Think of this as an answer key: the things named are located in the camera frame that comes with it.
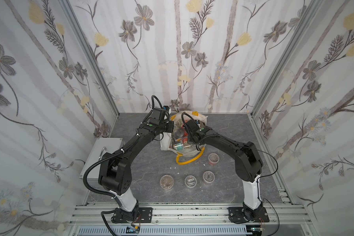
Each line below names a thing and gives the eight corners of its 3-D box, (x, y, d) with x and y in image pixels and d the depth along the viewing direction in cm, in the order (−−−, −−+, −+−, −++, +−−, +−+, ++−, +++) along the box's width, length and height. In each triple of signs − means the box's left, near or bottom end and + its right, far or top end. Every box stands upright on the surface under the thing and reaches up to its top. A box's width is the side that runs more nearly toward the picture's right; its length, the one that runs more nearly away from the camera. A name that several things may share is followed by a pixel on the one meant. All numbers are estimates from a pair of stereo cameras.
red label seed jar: (207, 166, 94) (209, 162, 89) (206, 157, 98) (207, 153, 93) (218, 166, 94) (220, 162, 89) (216, 157, 98) (218, 153, 93)
